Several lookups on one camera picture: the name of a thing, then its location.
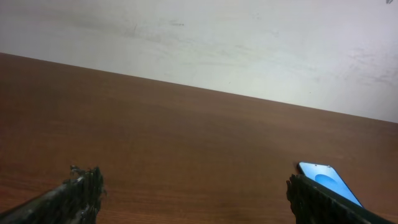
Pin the blue Galaxy smartphone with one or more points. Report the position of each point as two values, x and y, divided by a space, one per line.
329 178

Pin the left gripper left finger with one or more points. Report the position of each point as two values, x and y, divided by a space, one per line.
76 200

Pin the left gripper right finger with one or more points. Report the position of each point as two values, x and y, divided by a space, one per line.
312 203

